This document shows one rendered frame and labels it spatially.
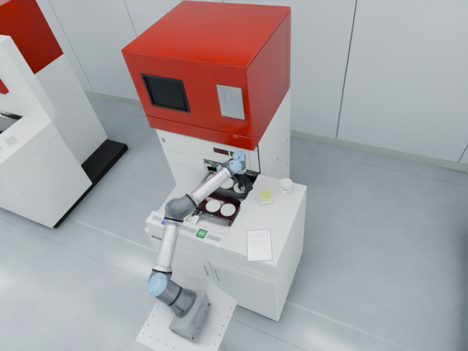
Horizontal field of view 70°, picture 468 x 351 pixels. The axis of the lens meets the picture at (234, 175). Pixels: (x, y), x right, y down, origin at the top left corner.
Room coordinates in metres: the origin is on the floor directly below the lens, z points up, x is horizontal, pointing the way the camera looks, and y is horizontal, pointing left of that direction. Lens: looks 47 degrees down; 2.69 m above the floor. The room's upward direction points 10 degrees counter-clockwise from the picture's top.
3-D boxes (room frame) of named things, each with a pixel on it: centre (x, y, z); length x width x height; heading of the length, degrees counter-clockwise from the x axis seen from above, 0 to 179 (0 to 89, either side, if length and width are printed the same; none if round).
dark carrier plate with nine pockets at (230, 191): (1.49, 0.12, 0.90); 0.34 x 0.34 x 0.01; 58
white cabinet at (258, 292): (1.36, 0.11, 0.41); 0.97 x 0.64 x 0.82; 58
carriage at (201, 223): (1.26, 0.24, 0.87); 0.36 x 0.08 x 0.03; 58
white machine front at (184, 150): (1.79, 0.17, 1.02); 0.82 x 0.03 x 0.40; 58
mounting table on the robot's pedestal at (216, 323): (0.72, 0.38, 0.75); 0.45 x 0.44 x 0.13; 149
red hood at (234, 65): (2.05, 0.00, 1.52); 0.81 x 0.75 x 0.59; 58
